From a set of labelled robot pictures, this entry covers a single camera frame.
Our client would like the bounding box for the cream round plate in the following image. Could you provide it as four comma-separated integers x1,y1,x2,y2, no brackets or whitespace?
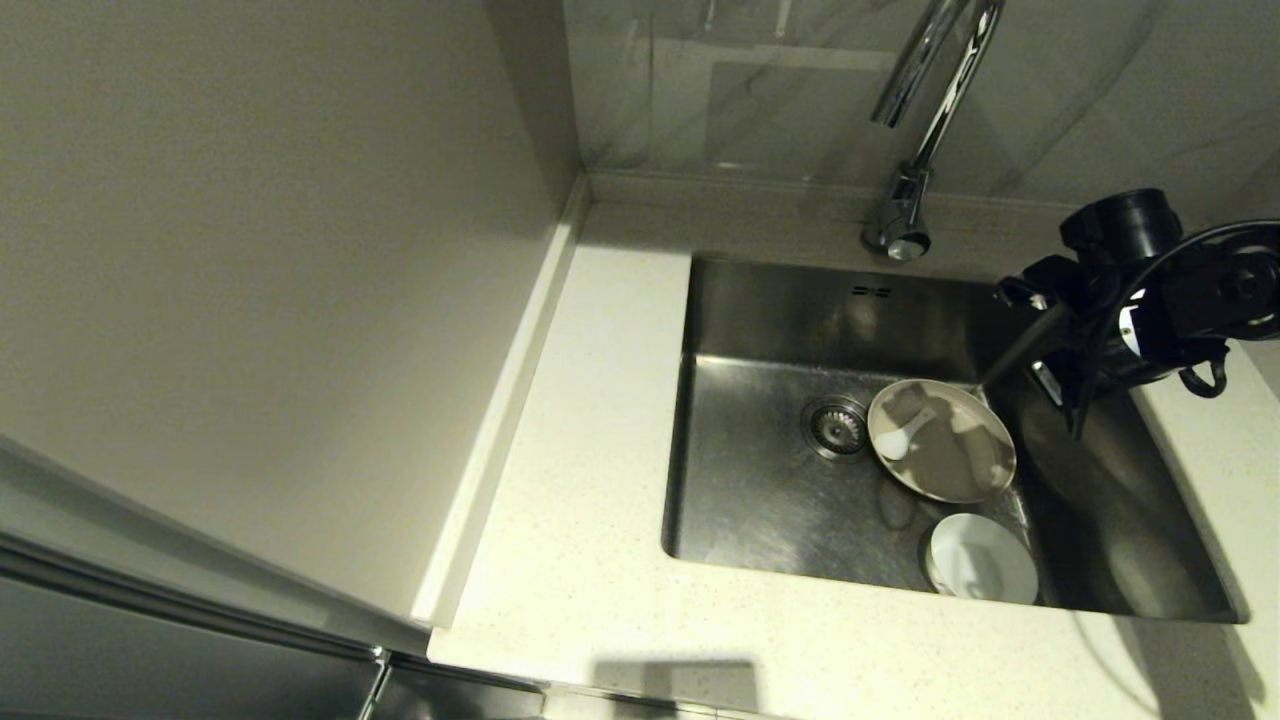
866,378,1019,505

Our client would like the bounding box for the white ceramic soup spoon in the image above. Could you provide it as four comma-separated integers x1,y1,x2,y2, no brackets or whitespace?
874,404,940,463

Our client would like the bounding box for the white ceramic bowl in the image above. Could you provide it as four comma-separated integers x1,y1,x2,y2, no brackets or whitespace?
924,512,1042,606

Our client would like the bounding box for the stainless steel sink basin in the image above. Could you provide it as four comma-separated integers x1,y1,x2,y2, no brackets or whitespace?
660,252,1250,626

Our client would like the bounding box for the chrome gooseneck faucet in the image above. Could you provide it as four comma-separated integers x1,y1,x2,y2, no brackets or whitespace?
861,0,1006,264

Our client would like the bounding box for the round metal drain strainer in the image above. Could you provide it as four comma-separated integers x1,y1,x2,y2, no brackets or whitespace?
800,395,873,464

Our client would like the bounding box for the beige tall cabinet side panel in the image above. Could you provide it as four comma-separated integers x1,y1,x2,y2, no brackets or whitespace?
0,0,591,629

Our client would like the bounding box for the grey glossy cabinet front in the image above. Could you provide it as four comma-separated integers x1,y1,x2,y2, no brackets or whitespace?
0,430,547,720

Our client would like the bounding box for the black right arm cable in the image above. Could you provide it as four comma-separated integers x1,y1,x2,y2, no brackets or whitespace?
1084,219,1280,401

